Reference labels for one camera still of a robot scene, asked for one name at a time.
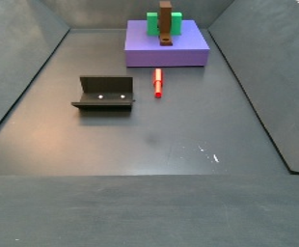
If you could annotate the purple base block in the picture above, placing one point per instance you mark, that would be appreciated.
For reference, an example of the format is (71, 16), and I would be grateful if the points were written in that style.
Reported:
(144, 53)

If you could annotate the black angle fixture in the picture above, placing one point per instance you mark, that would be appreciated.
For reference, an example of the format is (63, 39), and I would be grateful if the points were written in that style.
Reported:
(106, 92)

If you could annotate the green U-shaped block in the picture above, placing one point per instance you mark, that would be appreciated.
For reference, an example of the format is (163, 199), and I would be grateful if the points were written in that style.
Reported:
(152, 24)

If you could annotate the brown L-shaped bracket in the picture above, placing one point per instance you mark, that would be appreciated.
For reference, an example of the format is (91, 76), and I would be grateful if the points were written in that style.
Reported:
(164, 23)

